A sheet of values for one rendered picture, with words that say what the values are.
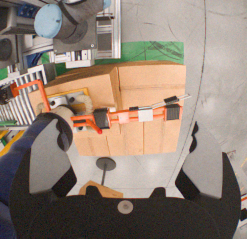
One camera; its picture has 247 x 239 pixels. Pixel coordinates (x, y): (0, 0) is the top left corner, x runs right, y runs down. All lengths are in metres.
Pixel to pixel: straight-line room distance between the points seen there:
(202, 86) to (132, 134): 1.23
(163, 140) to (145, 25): 1.37
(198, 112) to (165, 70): 1.16
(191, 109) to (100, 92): 1.57
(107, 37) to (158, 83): 0.73
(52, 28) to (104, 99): 0.49
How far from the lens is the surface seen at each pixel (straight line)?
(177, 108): 0.63
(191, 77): 1.87
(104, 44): 1.44
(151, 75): 1.12
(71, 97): 0.76
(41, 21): 0.47
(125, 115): 0.61
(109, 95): 0.73
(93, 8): 0.44
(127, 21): 1.68
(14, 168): 0.44
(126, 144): 1.44
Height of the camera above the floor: 1.63
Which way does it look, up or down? 62 degrees down
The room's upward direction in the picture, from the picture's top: 175 degrees counter-clockwise
